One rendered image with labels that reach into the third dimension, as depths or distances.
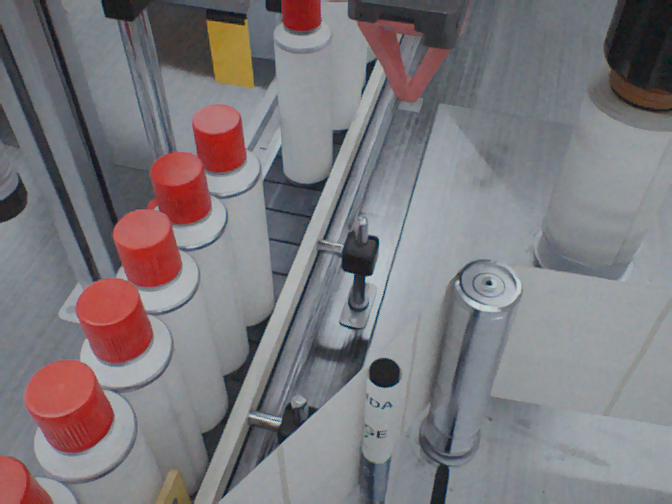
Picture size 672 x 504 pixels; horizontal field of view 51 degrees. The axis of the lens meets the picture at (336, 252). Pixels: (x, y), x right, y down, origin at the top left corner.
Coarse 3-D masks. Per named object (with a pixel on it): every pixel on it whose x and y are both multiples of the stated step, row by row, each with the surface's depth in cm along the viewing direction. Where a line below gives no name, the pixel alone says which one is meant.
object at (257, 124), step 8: (272, 88) 69; (264, 96) 68; (272, 96) 68; (264, 104) 67; (272, 104) 68; (256, 112) 66; (264, 112) 66; (272, 112) 68; (256, 120) 66; (264, 120) 66; (248, 128) 65; (256, 128) 65; (264, 128) 67; (248, 136) 64; (256, 136) 65; (248, 144) 63; (256, 144) 65
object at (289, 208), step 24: (336, 144) 76; (360, 144) 76; (264, 192) 71; (288, 192) 71; (312, 192) 71; (288, 216) 69; (312, 216) 69; (288, 240) 67; (288, 264) 65; (240, 384) 56; (216, 432) 53; (240, 456) 55
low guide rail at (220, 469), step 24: (384, 72) 80; (360, 120) 73; (336, 168) 68; (336, 192) 66; (312, 240) 62; (312, 264) 62; (288, 288) 58; (288, 312) 57; (264, 336) 55; (264, 360) 54; (264, 384) 54; (240, 408) 51; (240, 432) 50; (216, 456) 48; (216, 480) 47
